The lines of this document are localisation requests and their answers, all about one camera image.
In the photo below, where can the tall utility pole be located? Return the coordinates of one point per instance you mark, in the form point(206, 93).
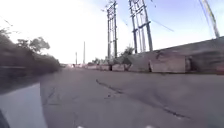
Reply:
point(84, 53)

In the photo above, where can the lattice power pylon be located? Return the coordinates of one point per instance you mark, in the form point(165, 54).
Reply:
point(114, 30)
point(147, 30)

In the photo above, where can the short utility pole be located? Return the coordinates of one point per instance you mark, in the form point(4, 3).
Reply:
point(76, 58)

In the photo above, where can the grey asphalt road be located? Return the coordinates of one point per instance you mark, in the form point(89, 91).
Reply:
point(120, 106)

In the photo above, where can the dark bushes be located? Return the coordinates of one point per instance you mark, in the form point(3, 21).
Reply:
point(26, 61)

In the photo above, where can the leaning pole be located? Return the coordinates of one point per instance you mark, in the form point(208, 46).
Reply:
point(212, 18)

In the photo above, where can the small tree by wall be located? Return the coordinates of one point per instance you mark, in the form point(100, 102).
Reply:
point(126, 57)

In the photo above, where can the long concrete wall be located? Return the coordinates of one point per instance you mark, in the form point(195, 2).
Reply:
point(166, 61)

